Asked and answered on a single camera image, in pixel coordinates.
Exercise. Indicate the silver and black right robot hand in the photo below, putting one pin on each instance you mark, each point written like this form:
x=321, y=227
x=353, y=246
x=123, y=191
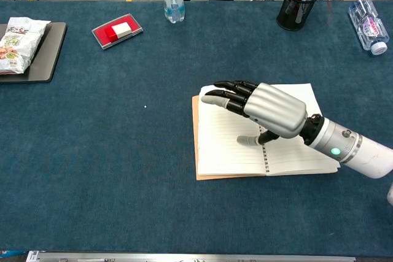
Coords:
x=276, y=108

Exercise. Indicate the brown kraft spiral notebook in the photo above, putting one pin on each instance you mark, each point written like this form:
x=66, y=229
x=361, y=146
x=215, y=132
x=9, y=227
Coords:
x=227, y=151

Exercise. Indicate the black mesh pen holder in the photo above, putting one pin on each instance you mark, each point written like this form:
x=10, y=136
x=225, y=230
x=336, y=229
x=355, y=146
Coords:
x=291, y=13

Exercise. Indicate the clear bottle with purple label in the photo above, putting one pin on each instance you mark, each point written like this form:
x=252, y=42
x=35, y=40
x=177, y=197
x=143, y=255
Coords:
x=367, y=29

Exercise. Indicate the red ink pad case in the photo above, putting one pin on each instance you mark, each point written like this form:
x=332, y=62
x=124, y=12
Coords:
x=130, y=22

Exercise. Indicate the red and white block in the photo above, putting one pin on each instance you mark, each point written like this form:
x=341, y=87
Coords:
x=121, y=29

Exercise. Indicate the white snack bag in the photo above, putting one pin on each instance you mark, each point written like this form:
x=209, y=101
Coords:
x=18, y=44

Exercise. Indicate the aluminium profile rail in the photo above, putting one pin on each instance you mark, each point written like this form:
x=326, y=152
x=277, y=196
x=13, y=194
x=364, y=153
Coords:
x=184, y=257

